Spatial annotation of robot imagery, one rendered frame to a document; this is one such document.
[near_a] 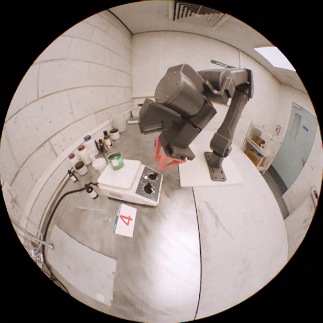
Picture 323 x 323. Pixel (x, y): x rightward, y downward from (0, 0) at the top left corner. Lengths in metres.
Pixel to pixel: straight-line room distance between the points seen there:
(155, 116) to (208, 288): 0.43
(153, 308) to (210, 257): 0.22
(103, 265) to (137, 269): 0.09
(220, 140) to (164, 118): 0.26
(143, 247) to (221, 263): 0.22
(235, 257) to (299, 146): 2.73
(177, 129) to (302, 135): 2.87
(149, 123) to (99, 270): 0.38
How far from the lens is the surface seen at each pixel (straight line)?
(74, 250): 0.40
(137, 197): 0.28
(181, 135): 0.18
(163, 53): 1.83
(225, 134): 0.38
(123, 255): 0.31
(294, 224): 2.47
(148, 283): 0.32
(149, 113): 0.15
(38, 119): 0.61
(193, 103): 0.15
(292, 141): 2.97
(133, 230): 0.30
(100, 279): 0.35
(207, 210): 0.35
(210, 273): 0.34
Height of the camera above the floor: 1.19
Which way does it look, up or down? 39 degrees down
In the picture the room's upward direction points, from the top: straight up
